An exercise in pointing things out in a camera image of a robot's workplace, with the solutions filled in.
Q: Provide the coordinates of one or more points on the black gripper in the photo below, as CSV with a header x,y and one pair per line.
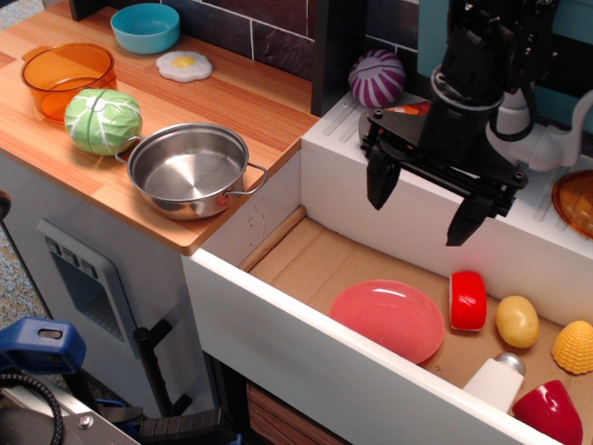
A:
x,y
447,147

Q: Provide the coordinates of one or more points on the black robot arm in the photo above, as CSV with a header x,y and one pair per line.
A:
x,y
495,48

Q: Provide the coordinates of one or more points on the red toy can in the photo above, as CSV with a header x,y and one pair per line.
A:
x,y
467,301

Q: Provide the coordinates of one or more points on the stainless steel pot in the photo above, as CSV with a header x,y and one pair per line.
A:
x,y
191,171

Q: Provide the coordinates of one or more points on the orange transparent plastic pot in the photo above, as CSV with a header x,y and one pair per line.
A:
x,y
55,74

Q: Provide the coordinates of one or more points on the orange toy package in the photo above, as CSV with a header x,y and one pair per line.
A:
x,y
415,109

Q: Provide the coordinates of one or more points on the pink plastic plate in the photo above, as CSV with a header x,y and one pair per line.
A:
x,y
397,316

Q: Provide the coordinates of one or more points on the purple toy cabbage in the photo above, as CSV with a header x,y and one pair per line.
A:
x,y
377,78

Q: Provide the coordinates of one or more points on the white toy faucet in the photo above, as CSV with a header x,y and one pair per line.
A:
x,y
518,138

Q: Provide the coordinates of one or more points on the orange transparent lid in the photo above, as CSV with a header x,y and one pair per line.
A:
x,y
572,200

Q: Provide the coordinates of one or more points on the yellow toy potato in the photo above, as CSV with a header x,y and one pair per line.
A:
x,y
517,322

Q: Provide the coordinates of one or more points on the white salt shaker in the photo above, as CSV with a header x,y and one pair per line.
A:
x,y
498,381

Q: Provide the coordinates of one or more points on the yellow toy corn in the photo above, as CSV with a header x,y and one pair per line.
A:
x,y
572,348

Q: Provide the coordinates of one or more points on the red toy pepper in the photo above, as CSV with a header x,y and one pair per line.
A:
x,y
550,410

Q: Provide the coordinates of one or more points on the toy fried egg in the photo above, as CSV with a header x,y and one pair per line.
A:
x,y
184,66

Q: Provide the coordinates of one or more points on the teal plastic bowl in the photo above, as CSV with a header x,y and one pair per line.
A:
x,y
146,29

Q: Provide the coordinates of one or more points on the green toy cabbage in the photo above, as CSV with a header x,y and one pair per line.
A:
x,y
99,121

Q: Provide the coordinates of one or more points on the grey toy oven door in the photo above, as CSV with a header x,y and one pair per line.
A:
x,y
89,292

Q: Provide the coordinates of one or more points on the blue clamp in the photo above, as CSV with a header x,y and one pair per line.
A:
x,y
42,347

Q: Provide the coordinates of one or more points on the black oven handle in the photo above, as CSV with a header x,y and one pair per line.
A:
x,y
146,340

